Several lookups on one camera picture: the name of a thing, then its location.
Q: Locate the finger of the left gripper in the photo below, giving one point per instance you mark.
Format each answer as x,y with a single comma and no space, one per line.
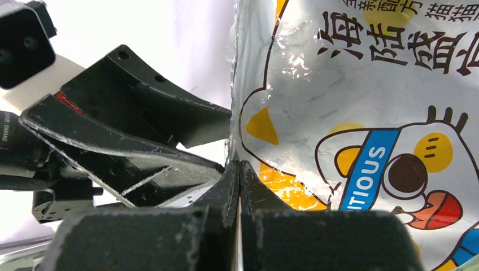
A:
123,92

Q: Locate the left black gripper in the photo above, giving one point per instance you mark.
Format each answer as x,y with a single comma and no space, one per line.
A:
137,172

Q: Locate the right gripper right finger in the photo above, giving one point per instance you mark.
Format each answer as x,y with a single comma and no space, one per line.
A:
277,237

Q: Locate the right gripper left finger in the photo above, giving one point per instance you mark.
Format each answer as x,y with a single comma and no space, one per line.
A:
197,237

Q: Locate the cat food bag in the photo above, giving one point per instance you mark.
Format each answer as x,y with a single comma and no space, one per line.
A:
365,105

